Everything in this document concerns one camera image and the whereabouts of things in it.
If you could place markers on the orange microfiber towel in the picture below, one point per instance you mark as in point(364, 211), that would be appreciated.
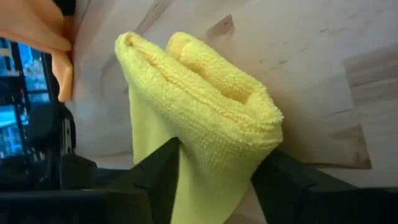
point(31, 25)

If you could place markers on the yellow microfiber towel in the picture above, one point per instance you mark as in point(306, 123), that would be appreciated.
point(202, 124)

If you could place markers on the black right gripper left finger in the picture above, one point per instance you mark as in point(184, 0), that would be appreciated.
point(149, 193)

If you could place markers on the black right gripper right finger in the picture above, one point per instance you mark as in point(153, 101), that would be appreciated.
point(304, 199)

